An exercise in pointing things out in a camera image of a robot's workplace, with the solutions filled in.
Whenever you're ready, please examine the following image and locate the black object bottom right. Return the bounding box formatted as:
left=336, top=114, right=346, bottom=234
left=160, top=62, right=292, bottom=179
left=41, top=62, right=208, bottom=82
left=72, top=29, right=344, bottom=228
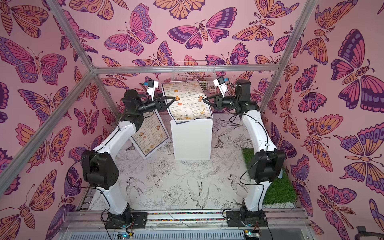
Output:
left=355, top=226, right=384, bottom=240

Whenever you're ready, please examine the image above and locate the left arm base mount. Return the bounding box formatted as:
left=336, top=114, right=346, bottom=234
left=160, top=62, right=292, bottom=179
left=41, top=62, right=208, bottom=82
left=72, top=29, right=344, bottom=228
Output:
left=105, top=212, right=148, bottom=230

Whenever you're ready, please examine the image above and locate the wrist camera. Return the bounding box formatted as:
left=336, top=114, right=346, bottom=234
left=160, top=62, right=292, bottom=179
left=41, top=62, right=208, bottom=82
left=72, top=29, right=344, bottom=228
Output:
left=144, top=79, right=159, bottom=101
left=213, top=77, right=229, bottom=97

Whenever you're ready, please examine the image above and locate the aluminium cage frame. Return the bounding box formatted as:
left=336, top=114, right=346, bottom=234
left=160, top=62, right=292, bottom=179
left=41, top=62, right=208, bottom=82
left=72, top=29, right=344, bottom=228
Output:
left=1, top=1, right=318, bottom=193

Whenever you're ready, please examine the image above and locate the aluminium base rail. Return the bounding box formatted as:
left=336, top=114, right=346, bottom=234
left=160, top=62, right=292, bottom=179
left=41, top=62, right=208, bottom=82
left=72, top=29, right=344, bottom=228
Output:
left=57, top=209, right=316, bottom=240

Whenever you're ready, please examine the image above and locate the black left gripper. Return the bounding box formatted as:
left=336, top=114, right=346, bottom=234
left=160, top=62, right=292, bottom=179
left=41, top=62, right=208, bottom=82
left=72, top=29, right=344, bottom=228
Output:
left=137, top=95, right=175, bottom=118

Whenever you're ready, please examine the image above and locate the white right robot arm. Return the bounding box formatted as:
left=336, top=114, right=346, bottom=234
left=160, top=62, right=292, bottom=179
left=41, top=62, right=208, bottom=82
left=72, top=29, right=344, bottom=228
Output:
left=203, top=77, right=286, bottom=226

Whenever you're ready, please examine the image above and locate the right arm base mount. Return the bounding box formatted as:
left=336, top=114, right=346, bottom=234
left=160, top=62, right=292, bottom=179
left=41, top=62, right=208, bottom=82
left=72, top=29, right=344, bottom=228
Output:
left=223, top=210, right=269, bottom=228

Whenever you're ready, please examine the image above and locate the white wire rack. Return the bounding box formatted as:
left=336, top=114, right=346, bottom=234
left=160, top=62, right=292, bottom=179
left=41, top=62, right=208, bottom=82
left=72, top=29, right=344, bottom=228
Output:
left=171, top=56, right=217, bottom=95

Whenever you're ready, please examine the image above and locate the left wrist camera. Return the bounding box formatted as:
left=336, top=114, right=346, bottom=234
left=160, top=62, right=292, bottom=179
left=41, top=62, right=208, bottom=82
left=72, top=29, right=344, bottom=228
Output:
left=144, top=79, right=159, bottom=101

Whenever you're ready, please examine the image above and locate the green artificial grass mat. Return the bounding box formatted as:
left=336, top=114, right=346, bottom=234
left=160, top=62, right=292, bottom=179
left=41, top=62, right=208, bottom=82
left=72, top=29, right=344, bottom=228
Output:
left=241, top=147, right=299, bottom=205

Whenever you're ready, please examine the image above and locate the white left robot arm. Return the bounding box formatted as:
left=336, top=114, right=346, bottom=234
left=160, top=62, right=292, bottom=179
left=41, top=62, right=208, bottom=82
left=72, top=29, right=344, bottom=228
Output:
left=81, top=90, right=176, bottom=229

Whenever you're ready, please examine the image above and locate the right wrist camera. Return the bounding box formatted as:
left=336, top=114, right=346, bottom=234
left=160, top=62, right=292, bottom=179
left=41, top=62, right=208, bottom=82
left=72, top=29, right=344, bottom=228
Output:
left=213, top=77, right=229, bottom=97

